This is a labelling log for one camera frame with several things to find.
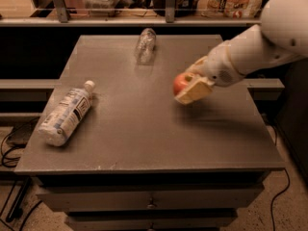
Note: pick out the clear crumpled plastic bottle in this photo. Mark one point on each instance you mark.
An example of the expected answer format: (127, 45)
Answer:
(145, 46)

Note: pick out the grey drawer cabinet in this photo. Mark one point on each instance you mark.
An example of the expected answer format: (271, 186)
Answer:
(137, 137)

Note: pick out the upper grey drawer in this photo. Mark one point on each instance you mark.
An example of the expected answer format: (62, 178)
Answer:
(96, 199)

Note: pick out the dark power adapter box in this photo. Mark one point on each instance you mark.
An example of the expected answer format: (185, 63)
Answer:
(20, 136)

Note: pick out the lower grey drawer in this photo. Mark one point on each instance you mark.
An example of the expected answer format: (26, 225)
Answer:
(151, 220)

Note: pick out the colourful snack bag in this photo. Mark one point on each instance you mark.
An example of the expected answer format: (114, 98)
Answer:
(230, 8)

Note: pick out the labelled white water bottle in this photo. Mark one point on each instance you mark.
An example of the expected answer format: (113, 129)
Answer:
(64, 119)

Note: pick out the metal shelf rack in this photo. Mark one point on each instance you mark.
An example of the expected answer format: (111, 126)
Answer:
(72, 13)

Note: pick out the grey drawer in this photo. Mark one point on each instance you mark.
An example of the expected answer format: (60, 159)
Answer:
(151, 220)
(96, 199)

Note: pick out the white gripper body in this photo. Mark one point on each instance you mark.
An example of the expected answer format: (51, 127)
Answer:
(218, 65)

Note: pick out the red apple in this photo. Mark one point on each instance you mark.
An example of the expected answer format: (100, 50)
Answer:
(180, 82)

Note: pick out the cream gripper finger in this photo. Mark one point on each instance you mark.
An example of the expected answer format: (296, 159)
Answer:
(198, 67)
(197, 88)

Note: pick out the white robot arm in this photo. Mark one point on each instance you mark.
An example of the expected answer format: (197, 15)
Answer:
(280, 38)

